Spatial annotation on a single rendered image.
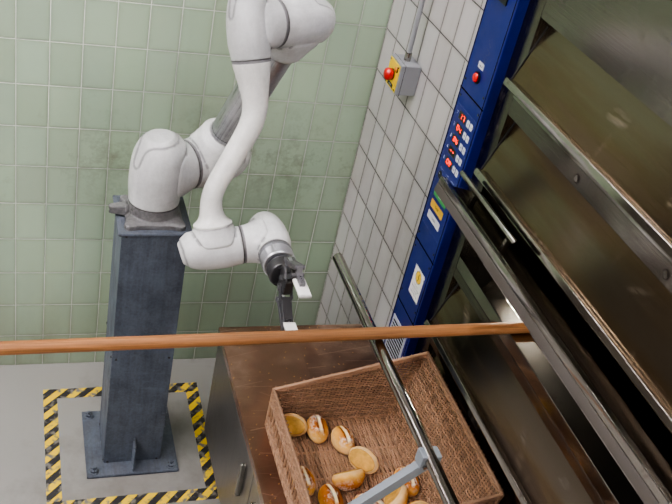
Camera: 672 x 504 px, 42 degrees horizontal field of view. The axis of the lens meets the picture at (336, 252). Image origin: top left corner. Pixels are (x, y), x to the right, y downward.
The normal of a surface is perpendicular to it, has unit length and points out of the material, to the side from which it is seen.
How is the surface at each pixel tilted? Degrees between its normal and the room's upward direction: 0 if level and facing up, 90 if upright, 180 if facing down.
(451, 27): 90
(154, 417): 90
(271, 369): 0
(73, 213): 90
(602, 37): 90
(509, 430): 70
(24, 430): 0
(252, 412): 0
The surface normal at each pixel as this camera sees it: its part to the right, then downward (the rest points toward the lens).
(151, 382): 0.28, 0.58
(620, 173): -0.82, -0.29
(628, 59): -0.94, 0.00
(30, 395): 0.20, -0.81
